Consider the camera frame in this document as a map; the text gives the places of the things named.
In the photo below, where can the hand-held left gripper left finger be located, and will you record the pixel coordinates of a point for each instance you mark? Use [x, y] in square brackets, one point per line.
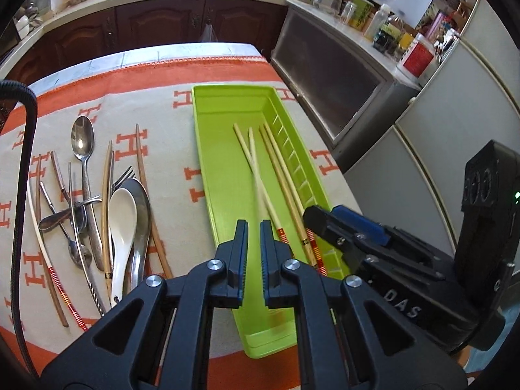
[242, 252]

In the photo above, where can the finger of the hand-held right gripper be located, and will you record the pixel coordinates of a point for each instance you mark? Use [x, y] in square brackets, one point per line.
[325, 223]
[361, 223]

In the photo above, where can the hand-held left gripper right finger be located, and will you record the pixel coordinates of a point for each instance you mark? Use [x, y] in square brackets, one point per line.
[266, 252]

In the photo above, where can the green plastic utensil tray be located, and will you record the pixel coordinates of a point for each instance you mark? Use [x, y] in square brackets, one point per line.
[227, 195]

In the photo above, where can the tan chopstick red striped end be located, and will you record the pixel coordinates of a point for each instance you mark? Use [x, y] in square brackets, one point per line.
[285, 170]
[280, 178]

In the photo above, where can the pale chopstick red striped end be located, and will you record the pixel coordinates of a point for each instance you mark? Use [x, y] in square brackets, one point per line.
[252, 146]
[74, 313]
[243, 146]

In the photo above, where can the white ceramic spoon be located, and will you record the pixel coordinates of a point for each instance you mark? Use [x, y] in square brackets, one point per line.
[122, 219]

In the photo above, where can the tan chopstick black label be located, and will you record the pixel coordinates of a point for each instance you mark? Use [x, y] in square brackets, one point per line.
[105, 231]

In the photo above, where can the twisted steel chopstick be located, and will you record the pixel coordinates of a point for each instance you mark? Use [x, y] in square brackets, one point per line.
[95, 296]

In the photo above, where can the small steel teaspoon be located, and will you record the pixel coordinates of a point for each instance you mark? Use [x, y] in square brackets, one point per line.
[75, 252]

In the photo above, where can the steel tablespoon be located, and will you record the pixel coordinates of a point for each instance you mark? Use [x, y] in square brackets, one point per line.
[82, 138]

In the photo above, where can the steel fork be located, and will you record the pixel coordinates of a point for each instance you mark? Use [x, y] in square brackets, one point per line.
[48, 222]

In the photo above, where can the white refrigerator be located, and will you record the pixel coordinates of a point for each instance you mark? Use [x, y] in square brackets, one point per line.
[447, 122]

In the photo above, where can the grey metal cabinet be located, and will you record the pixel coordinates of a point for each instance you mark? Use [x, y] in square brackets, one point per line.
[333, 69]

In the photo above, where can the white canister red label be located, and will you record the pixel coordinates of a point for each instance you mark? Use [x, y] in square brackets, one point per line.
[416, 55]

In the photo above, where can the dark glass jar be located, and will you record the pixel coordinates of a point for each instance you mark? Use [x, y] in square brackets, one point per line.
[382, 40]

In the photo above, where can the orange beige printed blanket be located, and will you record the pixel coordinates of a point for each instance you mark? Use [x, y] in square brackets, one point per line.
[170, 73]

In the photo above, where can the clear plastic bottle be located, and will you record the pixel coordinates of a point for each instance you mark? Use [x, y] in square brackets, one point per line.
[375, 22]

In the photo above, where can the pink box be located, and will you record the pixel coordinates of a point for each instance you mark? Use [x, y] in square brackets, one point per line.
[438, 28]

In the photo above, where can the small glass jar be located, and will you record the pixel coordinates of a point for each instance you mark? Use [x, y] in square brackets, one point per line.
[347, 13]

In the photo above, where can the green yellow box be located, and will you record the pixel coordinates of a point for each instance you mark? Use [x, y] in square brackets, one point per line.
[362, 12]

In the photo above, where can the dark wooden kitchen cabinet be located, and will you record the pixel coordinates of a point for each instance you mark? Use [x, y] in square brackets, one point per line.
[154, 20]

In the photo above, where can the white cup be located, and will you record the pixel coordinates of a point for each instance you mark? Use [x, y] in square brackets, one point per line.
[23, 25]

